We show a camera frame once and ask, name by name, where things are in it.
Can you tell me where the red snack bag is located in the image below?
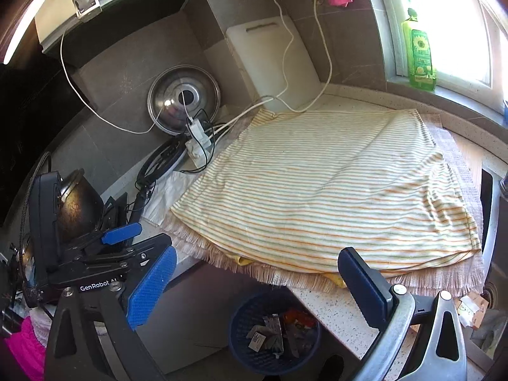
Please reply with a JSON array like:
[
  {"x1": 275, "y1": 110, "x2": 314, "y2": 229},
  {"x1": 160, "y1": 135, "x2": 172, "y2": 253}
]
[{"x1": 283, "y1": 308, "x2": 317, "y2": 329}]

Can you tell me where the green white milk carton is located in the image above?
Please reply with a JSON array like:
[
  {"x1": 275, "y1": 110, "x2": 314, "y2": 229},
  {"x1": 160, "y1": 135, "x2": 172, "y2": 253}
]
[{"x1": 246, "y1": 314, "x2": 284, "y2": 359}]

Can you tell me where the pink sleeved forearm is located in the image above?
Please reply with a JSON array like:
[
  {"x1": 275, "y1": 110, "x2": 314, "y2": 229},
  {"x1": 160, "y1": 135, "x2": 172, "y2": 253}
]
[{"x1": 5, "y1": 307, "x2": 52, "y2": 380}]

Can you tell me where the blue trash basket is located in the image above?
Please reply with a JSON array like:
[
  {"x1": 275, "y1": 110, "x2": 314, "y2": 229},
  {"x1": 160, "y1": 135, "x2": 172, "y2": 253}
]
[{"x1": 229, "y1": 287, "x2": 322, "y2": 376}]

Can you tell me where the black wok pan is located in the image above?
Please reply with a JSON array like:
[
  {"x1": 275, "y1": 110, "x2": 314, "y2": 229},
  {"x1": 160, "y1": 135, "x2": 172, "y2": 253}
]
[{"x1": 58, "y1": 169, "x2": 104, "y2": 244}]

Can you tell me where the white power strip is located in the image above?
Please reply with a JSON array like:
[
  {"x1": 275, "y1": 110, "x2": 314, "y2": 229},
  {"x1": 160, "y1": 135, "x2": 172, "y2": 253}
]
[{"x1": 186, "y1": 119, "x2": 213, "y2": 170}]

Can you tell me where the striped yellow green cloth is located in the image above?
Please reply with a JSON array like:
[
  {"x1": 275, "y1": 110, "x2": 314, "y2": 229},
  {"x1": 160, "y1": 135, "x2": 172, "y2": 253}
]
[{"x1": 170, "y1": 107, "x2": 483, "y2": 281}]

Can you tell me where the steel pot lid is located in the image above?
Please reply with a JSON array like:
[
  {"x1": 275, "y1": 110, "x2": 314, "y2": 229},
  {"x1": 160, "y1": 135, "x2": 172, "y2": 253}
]
[{"x1": 147, "y1": 64, "x2": 221, "y2": 136}]

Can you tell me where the green dish soap bottle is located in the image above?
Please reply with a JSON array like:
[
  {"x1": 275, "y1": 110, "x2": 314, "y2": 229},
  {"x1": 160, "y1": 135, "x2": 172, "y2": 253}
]
[{"x1": 401, "y1": 8, "x2": 437, "y2": 91}]

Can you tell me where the white cutting board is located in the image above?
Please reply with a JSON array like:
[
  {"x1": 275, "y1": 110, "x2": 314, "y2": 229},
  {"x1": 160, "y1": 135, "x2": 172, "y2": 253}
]
[{"x1": 226, "y1": 16, "x2": 322, "y2": 112}]

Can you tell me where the white wall charger adapter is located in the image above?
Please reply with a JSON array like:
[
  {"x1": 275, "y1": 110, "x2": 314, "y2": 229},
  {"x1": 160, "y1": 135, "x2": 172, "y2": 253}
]
[{"x1": 72, "y1": 0, "x2": 102, "y2": 23}]

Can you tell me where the white power cable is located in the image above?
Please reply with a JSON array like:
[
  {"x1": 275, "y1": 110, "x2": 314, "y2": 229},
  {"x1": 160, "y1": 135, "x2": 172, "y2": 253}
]
[{"x1": 273, "y1": 0, "x2": 334, "y2": 114}]

